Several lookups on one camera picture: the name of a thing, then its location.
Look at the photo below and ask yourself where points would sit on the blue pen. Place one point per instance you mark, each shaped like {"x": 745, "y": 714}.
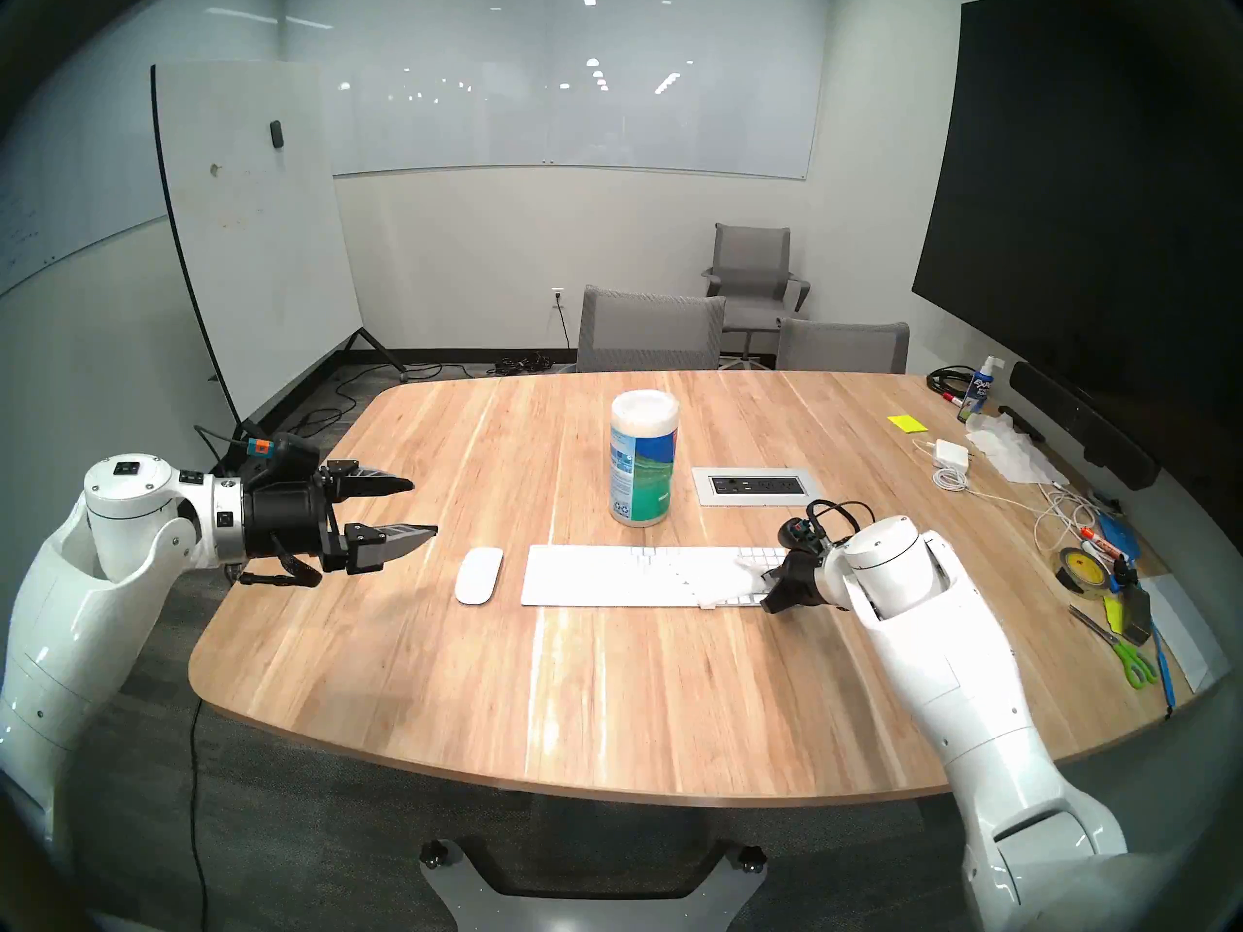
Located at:
{"x": 1162, "y": 668}

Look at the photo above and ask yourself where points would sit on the grey office chair with armrests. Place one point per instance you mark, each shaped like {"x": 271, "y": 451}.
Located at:
{"x": 753, "y": 265}

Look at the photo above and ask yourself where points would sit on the white power adapter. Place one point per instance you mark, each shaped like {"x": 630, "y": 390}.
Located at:
{"x": 952, "y": 452}

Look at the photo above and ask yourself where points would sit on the black whiteboard eraser block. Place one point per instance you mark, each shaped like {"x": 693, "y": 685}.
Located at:
{"x": 1136, "y": 610}

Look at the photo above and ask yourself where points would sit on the black and yellow tape roll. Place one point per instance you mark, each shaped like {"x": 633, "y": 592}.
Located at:
{"x": 1083, "y": 571}

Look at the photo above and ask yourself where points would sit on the disinfecting wipes canister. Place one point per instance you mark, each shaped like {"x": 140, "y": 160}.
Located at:
{"x": 643, "y": 464}

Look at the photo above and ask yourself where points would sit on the white slim keyboard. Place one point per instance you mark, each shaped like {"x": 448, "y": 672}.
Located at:
{"x": 612, "y": 576}

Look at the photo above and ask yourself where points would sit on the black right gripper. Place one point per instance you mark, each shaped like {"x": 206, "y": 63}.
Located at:
{"x": 804, "y": 579}

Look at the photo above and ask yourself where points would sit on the whiteboard cleaner spray bottle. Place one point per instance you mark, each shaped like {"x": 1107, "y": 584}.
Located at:
{"x": 979, "y": 391}

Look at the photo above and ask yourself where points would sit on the silver table power outlet box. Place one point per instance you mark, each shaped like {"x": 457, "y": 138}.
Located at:
{"x": 757, "y": 485}

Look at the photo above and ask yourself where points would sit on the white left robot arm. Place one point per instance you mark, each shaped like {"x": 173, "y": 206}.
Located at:
{"x": 68, "y": 590}

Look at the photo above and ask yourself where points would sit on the blue pouch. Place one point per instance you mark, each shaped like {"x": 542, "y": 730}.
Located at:
{"x": 1122, "y": 534}

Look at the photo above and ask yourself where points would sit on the large black wall screen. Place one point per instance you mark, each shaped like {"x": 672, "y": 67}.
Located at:
{"x": 1068, "y": 212}

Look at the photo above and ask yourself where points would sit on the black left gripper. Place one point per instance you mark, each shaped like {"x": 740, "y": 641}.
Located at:
{"x": 282, "y": 517}

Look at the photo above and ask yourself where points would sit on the crumpled white tissue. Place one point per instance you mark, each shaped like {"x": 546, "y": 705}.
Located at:
{"x": 1010, "y": 449}

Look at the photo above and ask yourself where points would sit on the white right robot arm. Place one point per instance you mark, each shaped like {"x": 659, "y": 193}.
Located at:
{"x": 952, "y": 668}

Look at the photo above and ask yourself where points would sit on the glass wall board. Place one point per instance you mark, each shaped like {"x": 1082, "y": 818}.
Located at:
{"x": 58, "y": 192}
{"x": 583, "y": 85}

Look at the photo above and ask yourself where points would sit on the white disinfecting wipe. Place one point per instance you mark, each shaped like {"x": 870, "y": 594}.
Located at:
{"x": 738, "y": 576}

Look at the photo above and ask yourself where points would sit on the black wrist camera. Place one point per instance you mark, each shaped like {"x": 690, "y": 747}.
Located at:
{"x": 798, "y": 532}
{"x": 291, "y": 451}

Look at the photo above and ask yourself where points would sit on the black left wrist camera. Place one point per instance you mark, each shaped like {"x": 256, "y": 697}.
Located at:
{"x": 291, "y": 451}

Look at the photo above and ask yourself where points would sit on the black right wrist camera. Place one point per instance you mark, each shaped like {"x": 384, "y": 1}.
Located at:
{"x": 798, "y": 532}

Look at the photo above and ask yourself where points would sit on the mobile whiteboard on stand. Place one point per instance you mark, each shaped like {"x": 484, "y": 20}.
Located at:
{"x": 252, "y": 241}

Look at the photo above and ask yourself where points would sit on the yellow sticky note pad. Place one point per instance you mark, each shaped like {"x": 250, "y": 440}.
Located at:
{"x": 907, "y": 423}

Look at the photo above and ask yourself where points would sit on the white marker with red label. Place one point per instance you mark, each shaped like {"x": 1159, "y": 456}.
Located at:
{"x": 1102, "y": 544}

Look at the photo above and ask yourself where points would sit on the grey mesh office chair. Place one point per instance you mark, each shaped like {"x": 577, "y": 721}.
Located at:
{"x": 646, "y": 330}
{"x": 843, "y": 348}

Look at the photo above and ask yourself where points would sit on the black video conference bar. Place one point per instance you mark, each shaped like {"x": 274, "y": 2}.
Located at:
{"x": 1088, "y": 425}

